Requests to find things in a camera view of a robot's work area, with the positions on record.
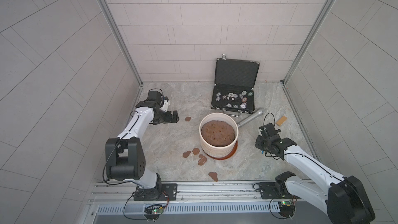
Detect aluminium front rail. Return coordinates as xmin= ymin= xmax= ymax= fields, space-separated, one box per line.
xmin=88 ymin=180 xmax=299 ymax=204

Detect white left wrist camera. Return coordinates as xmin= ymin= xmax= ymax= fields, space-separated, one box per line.
xmin=160 ymin=99 xmax=170 ymax=113

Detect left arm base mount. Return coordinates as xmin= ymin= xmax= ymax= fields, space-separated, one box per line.
xmin=133 ymin=176 xmax=178 ymax=201

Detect black poker chip case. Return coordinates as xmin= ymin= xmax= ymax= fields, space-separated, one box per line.
xmin=211 ymin=57 xmax=260 ymax=114

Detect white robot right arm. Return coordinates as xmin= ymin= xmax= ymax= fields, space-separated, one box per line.
xmin=255 ymin=123 xmax=376 ymax=224

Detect brown mud lump small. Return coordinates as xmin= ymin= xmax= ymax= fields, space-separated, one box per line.
xmin=198 ymin=154 xmax=207 ymax=166

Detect white ceramic pot with mud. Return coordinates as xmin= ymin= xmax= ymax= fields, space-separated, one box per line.
xmin=199 ymin=113 xmax=239 ymax=160

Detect brown mud lump near rail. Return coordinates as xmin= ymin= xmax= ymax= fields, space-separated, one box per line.
xmin=208 ymin=172 xmax=218 ymax=181

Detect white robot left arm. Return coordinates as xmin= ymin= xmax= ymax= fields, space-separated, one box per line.
xmin=103 ymin=88 xmax=179 ymax=189

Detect brown mud lump large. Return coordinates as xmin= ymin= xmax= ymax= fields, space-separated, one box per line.
xmin=192 ymin=148 xmax=200 ymax=156

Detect brown mud lump left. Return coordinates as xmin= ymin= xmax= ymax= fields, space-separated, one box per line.
xmin=182 ymin=151 xmax=191 ymax=158

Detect left circuit board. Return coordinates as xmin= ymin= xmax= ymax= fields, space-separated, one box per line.
xmin=144 ymin=204 xmax=166 ymax=219

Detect silver microphone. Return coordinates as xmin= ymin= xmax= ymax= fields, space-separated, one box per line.
xmin=237 ymin=108 xmax=266 ymax=128

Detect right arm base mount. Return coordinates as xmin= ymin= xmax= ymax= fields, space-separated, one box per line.
xmin=253 ymin=172 xmax=295 ymax=200

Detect tan wooden block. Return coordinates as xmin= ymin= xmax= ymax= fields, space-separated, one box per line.
xmin=276 ymin=116 xmax=288 ymax=127

